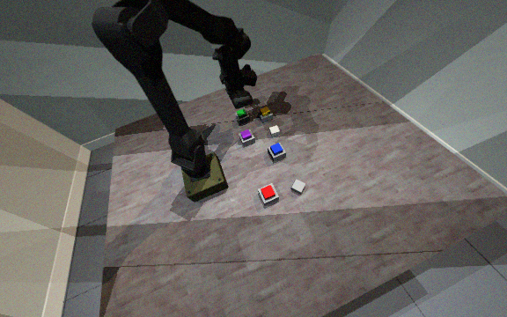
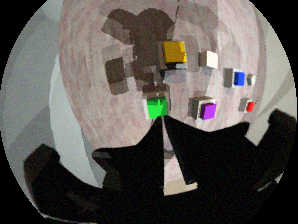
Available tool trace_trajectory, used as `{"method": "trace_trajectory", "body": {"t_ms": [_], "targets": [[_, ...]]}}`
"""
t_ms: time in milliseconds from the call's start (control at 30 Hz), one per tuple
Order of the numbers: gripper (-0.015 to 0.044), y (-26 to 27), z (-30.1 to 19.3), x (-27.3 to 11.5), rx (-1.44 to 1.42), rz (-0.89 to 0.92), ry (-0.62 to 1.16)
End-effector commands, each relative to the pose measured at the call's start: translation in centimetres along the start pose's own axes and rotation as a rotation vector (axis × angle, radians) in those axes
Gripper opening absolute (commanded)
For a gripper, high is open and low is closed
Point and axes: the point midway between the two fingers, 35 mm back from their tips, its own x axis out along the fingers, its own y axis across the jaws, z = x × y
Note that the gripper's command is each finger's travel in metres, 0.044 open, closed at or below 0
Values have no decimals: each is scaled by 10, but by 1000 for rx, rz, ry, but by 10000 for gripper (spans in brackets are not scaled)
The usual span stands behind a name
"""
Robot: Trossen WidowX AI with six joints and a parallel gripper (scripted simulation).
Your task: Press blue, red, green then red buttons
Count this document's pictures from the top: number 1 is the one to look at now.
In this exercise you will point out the red button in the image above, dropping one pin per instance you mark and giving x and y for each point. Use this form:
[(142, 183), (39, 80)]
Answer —
[(268, 194)]

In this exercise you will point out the blue button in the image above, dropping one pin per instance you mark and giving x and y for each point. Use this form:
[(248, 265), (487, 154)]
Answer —
[(276, 152)]

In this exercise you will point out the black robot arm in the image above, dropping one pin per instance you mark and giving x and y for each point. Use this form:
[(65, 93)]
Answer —
[(130, 31)]

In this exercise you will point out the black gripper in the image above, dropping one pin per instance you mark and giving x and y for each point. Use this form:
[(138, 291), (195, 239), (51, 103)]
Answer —
[(239, 97)]

